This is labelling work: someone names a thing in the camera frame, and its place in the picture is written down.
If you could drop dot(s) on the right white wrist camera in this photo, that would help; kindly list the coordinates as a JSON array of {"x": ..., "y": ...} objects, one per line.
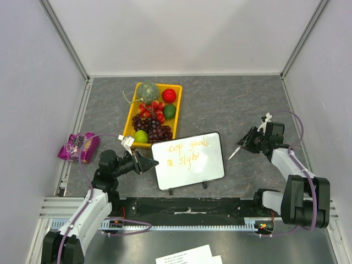
[{"x": 264, "y": 120}]

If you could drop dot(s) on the red apple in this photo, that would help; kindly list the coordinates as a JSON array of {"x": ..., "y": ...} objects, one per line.
[{"x": 169, "y": 96}]

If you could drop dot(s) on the white whiteboard marker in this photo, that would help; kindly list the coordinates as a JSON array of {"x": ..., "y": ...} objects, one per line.
[{"x": 234, "y": 153}]

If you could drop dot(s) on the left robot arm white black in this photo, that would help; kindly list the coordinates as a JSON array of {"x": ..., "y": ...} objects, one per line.
[{"x": 69, "y": 244}]

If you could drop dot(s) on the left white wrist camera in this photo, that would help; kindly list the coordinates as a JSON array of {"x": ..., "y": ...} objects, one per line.
[{"x": 126, "y": 142}]

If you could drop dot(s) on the purple snack bag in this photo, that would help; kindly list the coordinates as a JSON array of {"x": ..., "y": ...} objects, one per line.
[{"x": 81, "y": 144}]

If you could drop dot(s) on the white paper sheets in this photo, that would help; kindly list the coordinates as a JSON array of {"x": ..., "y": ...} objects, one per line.
[{"x": 198, "y": 255}]

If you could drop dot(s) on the green mango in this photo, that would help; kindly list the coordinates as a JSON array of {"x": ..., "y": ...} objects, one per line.
[{"x": 169, "y": 111}]

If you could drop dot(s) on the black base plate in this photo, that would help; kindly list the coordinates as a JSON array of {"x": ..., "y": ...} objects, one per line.
[{"x": 188, "y": 211}]

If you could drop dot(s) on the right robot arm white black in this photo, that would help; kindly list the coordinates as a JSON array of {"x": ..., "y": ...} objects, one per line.
[{"x": 305, "y": 200}]

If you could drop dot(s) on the white slotted cable duct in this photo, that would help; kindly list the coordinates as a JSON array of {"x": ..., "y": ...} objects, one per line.
[{"x": 117, "y": 225}]

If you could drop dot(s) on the green pear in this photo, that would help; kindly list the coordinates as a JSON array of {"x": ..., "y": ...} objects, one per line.
[{"x": 141, "y": 137}]

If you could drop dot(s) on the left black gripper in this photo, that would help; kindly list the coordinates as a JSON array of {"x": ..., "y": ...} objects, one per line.
[{"x": 141, "y": 163}]

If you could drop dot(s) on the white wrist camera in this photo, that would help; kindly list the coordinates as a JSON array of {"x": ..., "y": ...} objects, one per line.
[
  {"x": 126, "y": 142},
  {"x": 264, "y": 120}
]

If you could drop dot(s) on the yellow plastic tray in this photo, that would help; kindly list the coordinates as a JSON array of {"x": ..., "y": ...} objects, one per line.
[{"x": 134, "y": 104}]

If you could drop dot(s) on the green netted melon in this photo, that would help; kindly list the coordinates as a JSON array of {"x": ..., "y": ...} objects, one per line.
[{"x": 147, "y": 92}]

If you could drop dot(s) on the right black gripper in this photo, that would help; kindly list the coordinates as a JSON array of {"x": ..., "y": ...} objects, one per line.
[{"x": 252, "y": 140}]

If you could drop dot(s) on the red strawberries bunch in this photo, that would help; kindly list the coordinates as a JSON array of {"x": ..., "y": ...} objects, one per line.
[{"x": 154, "y": 109}]

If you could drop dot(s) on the dark red grapes bunch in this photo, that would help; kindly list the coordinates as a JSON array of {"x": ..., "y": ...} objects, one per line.
[{"x": 156, "y": 131}]

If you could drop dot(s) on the small whiteboard black frame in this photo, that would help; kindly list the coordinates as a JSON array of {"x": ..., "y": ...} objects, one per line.
[{"x": 189, "y": 160}]

